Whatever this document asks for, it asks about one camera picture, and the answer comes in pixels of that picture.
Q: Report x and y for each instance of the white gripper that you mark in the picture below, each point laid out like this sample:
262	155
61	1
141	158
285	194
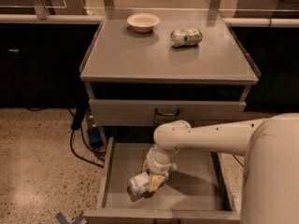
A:
158	166

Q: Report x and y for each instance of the blue plastic bottle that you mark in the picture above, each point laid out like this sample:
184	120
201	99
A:
137	185

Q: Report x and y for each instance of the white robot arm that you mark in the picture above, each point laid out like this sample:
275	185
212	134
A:
270	187

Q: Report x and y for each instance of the open middle grey drawer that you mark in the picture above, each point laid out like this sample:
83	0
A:
196	193

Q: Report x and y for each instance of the closed top grey drawer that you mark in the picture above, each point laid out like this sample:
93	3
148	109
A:
108	112

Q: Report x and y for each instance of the grey cabinet with counter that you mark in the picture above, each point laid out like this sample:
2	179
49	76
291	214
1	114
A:
122	64

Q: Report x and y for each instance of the dark back counter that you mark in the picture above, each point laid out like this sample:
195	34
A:
42	45

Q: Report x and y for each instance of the blue power box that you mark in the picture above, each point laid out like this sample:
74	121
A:
94	136

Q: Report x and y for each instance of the blue tape cross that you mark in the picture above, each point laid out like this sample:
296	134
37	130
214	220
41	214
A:
62	219

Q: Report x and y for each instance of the crushed green white can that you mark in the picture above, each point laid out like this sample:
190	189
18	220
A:
186	37

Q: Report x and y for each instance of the beige bowl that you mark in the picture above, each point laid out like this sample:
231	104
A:
143	22

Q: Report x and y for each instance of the black drawer handle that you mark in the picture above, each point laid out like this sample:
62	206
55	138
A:
167	114

